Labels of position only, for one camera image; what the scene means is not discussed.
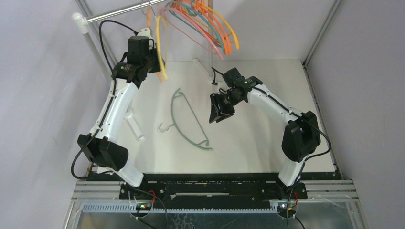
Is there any pale yellow wire-hook hanger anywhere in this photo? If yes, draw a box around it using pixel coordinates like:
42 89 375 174
148 4 168 83

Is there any light orange wire-hook hanger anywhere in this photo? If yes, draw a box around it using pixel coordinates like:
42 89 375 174
145 5 163 83

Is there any pink wire-hook hanger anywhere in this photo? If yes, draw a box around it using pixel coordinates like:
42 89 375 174
160 6 226 60

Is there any orange plastic hanger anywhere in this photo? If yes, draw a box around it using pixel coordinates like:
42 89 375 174
186 0 233 56
177 0 230 56

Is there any teal plastic hanger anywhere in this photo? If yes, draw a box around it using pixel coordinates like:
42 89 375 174
166 0 225 53

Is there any yellow-orange plastic hanger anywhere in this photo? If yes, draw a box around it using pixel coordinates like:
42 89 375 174
193 0 240 55

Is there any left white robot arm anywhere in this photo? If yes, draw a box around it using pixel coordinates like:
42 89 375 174
77 35 160 199

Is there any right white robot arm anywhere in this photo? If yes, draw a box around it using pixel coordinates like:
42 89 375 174
209 68 321 198

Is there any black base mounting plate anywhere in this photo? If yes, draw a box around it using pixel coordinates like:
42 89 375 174
87 172 344 210

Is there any right small circuit board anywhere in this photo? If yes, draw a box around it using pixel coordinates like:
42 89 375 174
277 204 296 211

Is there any small circuit board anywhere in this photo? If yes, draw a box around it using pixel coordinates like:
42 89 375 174
277 204 296 211
136 203 152 212

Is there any left small circuit board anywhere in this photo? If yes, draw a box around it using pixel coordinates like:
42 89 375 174
136 203 152 212

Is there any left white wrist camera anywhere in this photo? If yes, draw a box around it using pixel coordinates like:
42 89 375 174
136 27 153 40

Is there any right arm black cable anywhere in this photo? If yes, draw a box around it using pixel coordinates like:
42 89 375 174
211 67 332 229

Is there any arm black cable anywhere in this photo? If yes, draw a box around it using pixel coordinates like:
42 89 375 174
71 20 168 229
211 67 332 229

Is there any grey-green wire-hook hanger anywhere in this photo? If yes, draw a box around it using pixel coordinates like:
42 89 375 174
157 88 214 151

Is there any white clothes rack frame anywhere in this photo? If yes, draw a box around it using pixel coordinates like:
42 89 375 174
72 0 236 141

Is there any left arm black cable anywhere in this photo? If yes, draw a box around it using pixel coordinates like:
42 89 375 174
71 20 168 229

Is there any aluminium rail frame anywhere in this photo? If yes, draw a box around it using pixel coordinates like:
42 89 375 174
71 180 358 213

